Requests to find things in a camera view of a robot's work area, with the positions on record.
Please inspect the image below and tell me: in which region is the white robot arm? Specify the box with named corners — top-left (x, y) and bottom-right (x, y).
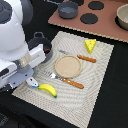
top-left (0, 0), bottom-right (45, 92)

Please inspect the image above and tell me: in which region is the white toy fish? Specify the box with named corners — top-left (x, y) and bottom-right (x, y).
top-left (26, 77), bottom-right (38, 87)

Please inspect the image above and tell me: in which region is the grey toy pot with handles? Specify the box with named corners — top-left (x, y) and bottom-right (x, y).
top-left (28, 32), bottom-right (53, 62)

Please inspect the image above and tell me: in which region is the yellow toy cheese wedge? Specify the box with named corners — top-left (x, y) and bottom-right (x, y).
top-left (85, 39), bottom-right (96, 53)

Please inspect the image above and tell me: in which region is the round wooden plate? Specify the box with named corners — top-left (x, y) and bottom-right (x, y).
top-left (55, 55), bottom-right (82, 78)

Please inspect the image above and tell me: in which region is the beige bowl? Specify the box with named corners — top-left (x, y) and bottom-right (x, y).
top-left (117, 4), bottom-right (128, 30)

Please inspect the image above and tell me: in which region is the dark grey toy saucepan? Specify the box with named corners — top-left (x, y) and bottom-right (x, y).
top-left (45, 0), bottom-right (78, 19)

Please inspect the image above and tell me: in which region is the woven beige placemat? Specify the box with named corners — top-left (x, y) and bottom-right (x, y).
top-left (12, 31), bottom-right (114, 128)

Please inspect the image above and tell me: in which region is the brown toy stove board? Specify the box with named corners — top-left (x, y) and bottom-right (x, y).
top-left (48, 0), bottom-right (128, 42)

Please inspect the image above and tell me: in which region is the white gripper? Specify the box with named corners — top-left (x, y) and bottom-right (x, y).
top-left (0, 44), bottom-right (46, 92)

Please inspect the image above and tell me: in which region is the yellow toy banana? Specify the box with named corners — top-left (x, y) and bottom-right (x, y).
top-left (38, 84), bottom-right (57, 97)

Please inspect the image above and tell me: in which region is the wooden handled knife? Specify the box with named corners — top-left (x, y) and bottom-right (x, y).
top-left (58, 50), bottom-right (96, 63)

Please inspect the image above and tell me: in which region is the wooden handled fork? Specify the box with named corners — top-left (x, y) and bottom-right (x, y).
top-left (43, 71), bottom-right (84, 89)

